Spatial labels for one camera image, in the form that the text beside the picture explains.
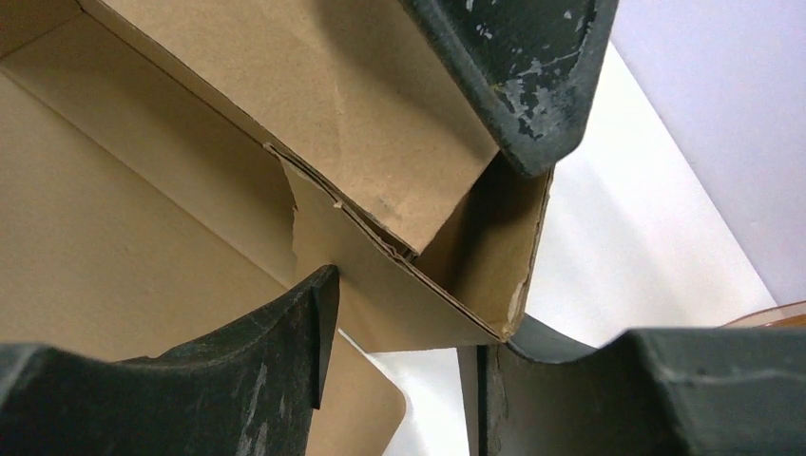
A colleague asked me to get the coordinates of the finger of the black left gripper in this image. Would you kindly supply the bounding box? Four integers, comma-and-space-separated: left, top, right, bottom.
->
401, 0, 619, 177

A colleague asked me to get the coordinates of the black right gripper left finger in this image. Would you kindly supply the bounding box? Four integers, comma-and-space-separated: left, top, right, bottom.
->
1, 265, 339, 455

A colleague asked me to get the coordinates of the brown cardboard box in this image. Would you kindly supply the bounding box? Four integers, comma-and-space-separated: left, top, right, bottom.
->
1, 1, 551, 455

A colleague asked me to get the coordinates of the orange wooden shelf rack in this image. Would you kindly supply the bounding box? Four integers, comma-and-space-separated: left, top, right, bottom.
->
723, 301, 806, 328

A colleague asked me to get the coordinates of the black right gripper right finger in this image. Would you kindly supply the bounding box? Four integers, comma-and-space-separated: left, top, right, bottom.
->
458, 317, 805, 455

